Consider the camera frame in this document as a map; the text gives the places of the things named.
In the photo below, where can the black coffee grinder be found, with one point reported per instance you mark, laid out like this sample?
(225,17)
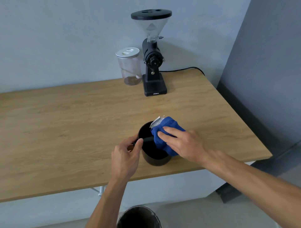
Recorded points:
(152,56)

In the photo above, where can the person's right thumb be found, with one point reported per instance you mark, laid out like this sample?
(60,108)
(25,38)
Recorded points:
(164,138)

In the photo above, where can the clear jar with white lid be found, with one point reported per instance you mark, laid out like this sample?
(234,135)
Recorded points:
(129,67)

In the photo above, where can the person's right forearm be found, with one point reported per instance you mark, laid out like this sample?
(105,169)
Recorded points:
(254,185)

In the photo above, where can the person's left forearm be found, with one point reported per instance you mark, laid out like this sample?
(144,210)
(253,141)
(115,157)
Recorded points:
(107,202)

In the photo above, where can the black knock box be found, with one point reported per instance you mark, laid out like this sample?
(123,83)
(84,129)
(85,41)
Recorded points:
(152,150)

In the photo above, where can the person's left hand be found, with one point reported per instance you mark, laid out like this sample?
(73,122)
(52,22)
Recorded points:
(124,162)

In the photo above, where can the white table leg frame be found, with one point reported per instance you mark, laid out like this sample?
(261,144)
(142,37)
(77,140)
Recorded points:
(100,189)

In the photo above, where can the blue cloth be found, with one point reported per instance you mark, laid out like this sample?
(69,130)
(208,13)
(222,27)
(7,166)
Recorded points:
(164,131)

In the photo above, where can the person's right hand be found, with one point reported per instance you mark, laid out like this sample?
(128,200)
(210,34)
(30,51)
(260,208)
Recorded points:
(188,145)

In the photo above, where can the black trash bin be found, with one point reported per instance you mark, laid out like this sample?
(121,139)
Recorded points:
(138,218)

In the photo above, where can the person's left thumb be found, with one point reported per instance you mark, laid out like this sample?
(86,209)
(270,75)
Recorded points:
(138,145)

